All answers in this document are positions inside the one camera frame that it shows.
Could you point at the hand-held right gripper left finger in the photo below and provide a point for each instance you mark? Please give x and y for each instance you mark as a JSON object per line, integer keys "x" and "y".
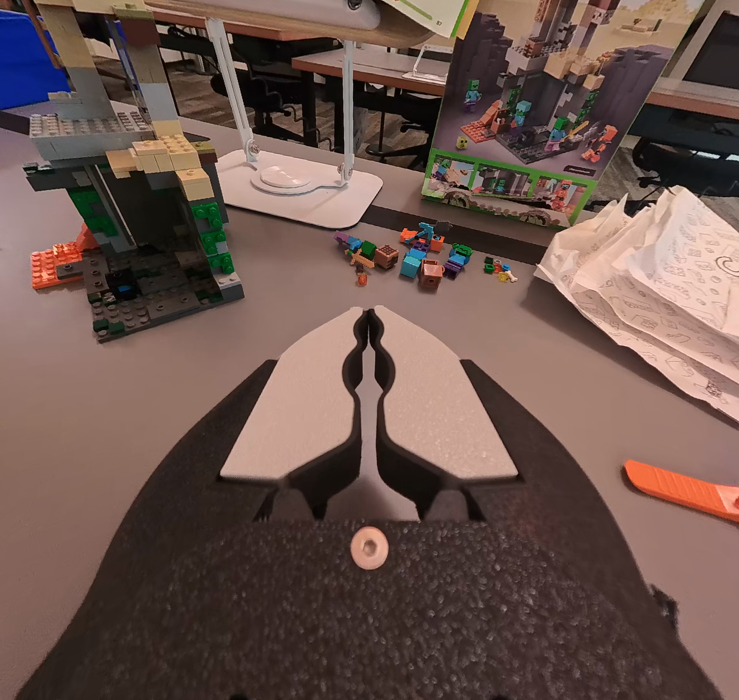
{"x": 300, "y": 417}

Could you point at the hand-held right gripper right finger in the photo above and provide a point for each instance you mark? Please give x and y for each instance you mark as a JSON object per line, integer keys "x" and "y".
{"x": 444, "y": 417}

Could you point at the grey brick castle model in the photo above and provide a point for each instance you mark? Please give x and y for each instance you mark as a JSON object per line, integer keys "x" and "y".
{"x": 150, "y": 249}

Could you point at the wooden desk with black legs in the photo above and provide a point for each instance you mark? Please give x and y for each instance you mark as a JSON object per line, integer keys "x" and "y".
{"x": 369, "y": 67}
{"x": 693, "y": 102}

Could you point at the pile of colourful toy figures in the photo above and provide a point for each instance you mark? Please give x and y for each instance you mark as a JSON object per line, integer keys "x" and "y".
{"x": 413, "y": 264}

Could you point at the white book stand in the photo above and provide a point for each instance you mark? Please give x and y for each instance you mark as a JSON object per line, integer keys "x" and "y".
{"x": 323, "y": 197}

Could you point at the orange brick separator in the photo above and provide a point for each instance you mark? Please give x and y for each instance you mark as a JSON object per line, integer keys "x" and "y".
{"x": 675, "y": 489}

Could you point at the crumpled white paper bags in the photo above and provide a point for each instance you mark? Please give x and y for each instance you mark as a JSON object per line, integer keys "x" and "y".
{"x": 652, "y": 284}

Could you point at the clear acrylic stand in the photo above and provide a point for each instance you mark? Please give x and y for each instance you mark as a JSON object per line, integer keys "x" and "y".
{"x": 427, "y": 70}

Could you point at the green toy set box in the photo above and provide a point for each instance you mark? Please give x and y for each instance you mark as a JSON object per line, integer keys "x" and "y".
{"x": 548, "y": 76}

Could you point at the black office chair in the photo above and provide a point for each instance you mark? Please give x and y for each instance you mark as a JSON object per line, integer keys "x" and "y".
{"x": 710, "y": 53}

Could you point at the blue plastic bin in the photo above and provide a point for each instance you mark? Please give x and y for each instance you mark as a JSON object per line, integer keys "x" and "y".
{"x": 23, "y": 59}

